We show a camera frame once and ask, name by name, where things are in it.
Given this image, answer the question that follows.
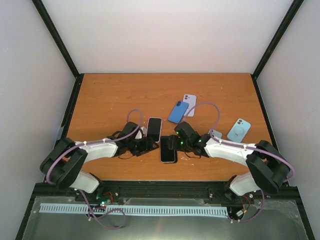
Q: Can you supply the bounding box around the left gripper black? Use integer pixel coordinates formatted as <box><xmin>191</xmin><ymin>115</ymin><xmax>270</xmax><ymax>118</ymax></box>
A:
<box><xmin>127</xmin><ymin>136</ymin><xmax>159</xmax><ymax>157</ymax></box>

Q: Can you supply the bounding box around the pink phone case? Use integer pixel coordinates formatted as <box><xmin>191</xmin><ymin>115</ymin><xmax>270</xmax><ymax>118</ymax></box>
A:
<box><xmin>145</xmin><ymin>117</ymin><xmax>164</xmax><ymax>144</ymax></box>

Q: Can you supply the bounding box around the black phone case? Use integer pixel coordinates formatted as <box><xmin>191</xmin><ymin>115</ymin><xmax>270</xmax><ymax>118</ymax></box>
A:
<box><xmin>159</xmin><ymin>135</ymin><xmax>179</xmax><ymax>165</ymax></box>

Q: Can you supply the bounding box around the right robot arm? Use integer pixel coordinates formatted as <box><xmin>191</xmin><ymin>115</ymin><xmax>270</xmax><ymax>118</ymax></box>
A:
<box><xmin>165</xmin><ymin>121</ymin><xmax>295</xmax><ymax>196</ymax></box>

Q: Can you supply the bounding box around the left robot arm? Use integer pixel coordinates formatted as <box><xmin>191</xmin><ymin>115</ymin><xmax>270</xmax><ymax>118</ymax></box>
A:
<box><xmin>39</xmin><ymin>121</ymin><xmax>159</xmax><ymax>202</ymax></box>

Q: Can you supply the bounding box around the pale blue phone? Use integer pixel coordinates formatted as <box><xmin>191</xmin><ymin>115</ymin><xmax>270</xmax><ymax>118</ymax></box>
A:
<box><xmin>208</xmin><ymin>129</ymin><xmax>223</xmax><ymax>139</ymax></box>

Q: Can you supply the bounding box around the lavender phone case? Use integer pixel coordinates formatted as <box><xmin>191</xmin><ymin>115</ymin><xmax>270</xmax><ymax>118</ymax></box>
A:
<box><xmin>182</xmin><ymin>94</ymin><xmax>197</xmax><ymax>117</ymax></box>

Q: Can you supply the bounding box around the light blue phone case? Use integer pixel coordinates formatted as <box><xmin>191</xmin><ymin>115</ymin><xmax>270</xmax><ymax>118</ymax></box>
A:
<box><xmin>226</xmin><ymin>118</ymin><xmax>251</xmax><ymax>143</ymax></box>

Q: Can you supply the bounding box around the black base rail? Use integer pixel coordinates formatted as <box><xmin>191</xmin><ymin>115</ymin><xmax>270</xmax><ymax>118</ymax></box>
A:
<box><xmin>32</xmin><ymin>179</ymin><xmax>251</xmax><ymax>207</ymax></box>

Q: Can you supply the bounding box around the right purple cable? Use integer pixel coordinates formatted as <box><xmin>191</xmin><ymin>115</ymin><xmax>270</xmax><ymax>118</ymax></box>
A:
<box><xmin>184</xmin><ymin>101</ymin><xmax>296</xmax><ymax>223</ymax></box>

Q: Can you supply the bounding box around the light blue cable duct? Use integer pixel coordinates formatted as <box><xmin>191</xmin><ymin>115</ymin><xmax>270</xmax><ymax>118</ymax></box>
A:
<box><xmin>38</xmin><ymin>203</ymin><xmax>228</xmax><ymax>218</ymax></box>

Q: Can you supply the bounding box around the left black frame post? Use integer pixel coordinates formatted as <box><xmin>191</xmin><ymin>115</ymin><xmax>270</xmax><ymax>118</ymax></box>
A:
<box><xmin>31</xmin><ymin>0</ymin><xmax>81</xmax><ymax>78</ymax></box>

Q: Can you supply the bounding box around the black frame post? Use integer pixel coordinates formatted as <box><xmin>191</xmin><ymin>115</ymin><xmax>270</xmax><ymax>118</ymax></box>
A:
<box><xmin>251</xmin><ymin>0</ymin><xmax>305</xmax><ymax>77</ymax></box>
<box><xmin>31</xmin><ymin>0</ymin><xmax>81</xmax><ymax>78</ymax></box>

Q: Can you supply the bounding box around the right black frame post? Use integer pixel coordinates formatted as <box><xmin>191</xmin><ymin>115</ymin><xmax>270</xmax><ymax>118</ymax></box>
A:
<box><xmin>251</xmin><ymin>0</ymin><xmax>305</xmax><ymax>77</ymax></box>

